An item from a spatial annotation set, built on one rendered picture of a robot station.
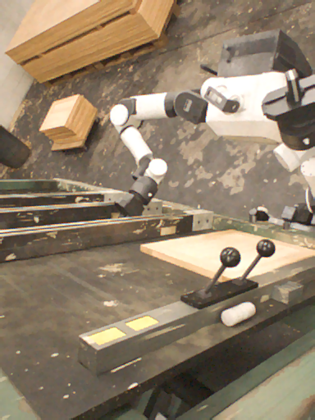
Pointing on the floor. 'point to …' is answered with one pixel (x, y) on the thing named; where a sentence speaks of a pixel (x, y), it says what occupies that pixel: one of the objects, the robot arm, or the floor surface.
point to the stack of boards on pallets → (87, 35)
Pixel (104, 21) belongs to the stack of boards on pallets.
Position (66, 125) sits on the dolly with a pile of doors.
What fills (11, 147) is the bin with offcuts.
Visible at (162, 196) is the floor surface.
